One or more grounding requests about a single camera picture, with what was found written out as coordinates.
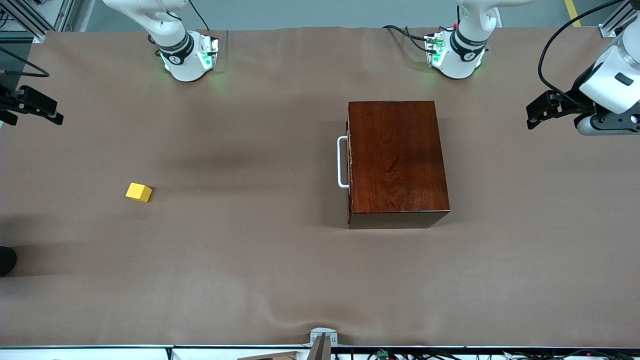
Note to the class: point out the small green connector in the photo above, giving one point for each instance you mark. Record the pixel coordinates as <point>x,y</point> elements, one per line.
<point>382,354</point>

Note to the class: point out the dark brown wooden cabinet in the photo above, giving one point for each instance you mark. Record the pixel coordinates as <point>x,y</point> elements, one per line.
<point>400,160</point>

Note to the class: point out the black round object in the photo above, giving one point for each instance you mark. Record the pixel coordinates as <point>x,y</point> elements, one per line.
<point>6,261</point>

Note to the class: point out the grey metal table clamp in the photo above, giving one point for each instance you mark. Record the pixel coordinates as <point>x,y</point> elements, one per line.
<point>320,334</point>

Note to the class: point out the brown table cover sheet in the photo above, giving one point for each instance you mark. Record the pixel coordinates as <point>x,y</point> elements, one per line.
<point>250,275</point>

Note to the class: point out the aluminium frame profiles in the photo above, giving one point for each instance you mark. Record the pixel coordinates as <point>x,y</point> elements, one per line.
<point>35,27</point>

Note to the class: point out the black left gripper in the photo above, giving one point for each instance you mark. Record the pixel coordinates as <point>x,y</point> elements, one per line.
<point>580,88</point>

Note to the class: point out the aluminium frame profile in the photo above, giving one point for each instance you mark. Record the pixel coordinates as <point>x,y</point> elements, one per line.
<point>612,27</point>

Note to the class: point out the yellow floor tape strip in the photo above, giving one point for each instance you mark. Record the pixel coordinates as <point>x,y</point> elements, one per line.
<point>573,12</point>

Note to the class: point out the yellow block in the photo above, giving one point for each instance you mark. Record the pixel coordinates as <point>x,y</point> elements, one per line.
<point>138,192</point>

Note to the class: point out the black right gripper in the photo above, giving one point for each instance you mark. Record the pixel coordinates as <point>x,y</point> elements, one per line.
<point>6,99</point>

